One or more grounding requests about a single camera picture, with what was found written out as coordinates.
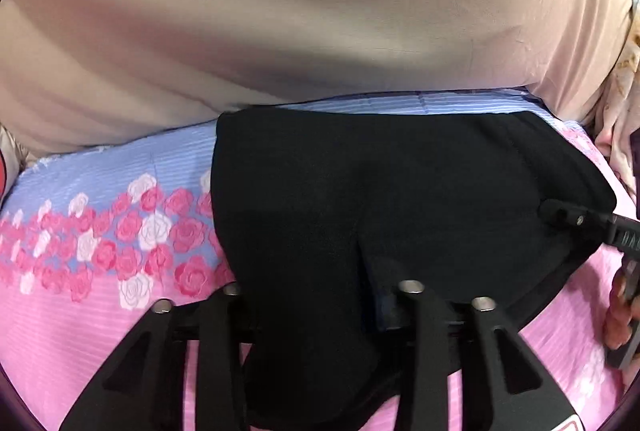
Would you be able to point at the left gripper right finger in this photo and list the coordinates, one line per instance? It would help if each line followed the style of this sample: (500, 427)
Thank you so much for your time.
(433, 329)

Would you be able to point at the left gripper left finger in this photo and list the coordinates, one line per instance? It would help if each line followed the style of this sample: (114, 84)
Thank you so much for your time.
(141, 384)

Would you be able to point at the black pants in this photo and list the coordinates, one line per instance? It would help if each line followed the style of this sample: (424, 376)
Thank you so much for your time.
(313, 208)

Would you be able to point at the person's right hand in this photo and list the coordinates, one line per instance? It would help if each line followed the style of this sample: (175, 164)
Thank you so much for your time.
(620, 314)

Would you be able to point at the white cat face pillow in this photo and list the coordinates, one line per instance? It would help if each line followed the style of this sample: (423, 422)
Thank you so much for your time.
(11, 161)

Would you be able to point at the beige curtain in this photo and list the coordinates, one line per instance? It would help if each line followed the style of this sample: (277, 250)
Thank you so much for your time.
(78, 73)

